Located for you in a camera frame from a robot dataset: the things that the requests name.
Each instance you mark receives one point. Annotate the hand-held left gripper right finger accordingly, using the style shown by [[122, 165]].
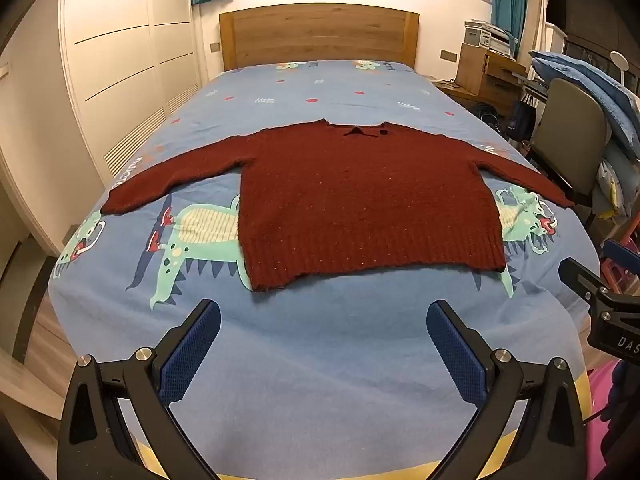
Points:
[[452, 345]]

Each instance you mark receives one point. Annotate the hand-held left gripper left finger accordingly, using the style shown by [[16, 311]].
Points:
[[192, 345]]

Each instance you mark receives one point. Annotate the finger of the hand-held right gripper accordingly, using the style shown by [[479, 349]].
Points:
[[620, 252], [577, 271]]

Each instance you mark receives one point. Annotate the dark red knitted sweater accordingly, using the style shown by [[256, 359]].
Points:
[[370, 200]]

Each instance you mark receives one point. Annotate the pink cloth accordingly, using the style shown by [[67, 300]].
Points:
[[595, 430]]

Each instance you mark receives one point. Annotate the blue dinosaur print bed sheet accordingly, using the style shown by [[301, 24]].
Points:
[[320, 350]]

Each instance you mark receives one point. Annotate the grey office chair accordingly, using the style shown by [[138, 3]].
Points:
[[575, 130]]

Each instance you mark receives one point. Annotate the dark blue bag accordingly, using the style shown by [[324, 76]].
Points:
[[521, 115]]

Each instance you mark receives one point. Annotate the pile of blue bedding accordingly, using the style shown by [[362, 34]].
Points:
[[590, 77]]

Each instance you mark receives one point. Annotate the white desk lamp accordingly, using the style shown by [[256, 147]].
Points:
[[620, 62]]

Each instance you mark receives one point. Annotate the wooden nightstand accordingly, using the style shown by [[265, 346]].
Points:
[[480, 72]]

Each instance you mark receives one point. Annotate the white printer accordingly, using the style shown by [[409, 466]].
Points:
[[502, 40]]

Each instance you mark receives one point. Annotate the white wardrobe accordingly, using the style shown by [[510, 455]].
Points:
[[125, 60]]

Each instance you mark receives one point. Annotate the wooden headboard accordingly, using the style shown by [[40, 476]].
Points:
[[320, 35]]

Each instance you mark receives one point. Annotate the grey wall socket plate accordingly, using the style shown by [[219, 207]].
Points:
[[448, 54]]

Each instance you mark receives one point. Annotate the grey wall switch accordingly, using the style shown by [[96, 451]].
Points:
[[215, 47]]

